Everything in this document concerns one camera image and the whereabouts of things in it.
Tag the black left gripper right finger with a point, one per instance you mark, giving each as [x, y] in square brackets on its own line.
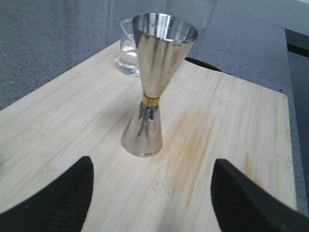
[242, 206]

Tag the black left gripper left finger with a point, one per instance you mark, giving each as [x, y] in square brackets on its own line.
[61, 206]

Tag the clear glass beaker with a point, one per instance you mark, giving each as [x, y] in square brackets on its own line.
[128, 61]

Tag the silver double jigger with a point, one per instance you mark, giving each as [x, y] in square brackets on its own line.
[162, 41]

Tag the black cutting board handle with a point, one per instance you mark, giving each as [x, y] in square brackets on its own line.
[202, 64]

